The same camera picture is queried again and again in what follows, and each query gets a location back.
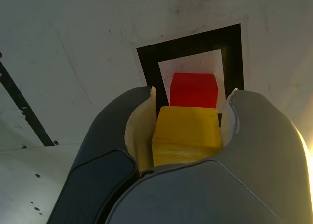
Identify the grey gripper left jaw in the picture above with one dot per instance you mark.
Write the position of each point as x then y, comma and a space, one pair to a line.
107, 136

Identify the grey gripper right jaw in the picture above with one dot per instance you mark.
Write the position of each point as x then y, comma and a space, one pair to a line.
256, 160

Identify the yellow cube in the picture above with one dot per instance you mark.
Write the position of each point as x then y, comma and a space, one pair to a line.
185, 136

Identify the red cube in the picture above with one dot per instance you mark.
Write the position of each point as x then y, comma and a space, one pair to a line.
193, 92

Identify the black tape square outline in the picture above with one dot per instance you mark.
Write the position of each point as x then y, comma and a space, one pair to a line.
234, 50

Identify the black tape strip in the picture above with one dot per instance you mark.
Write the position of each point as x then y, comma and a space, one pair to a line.
24, 104

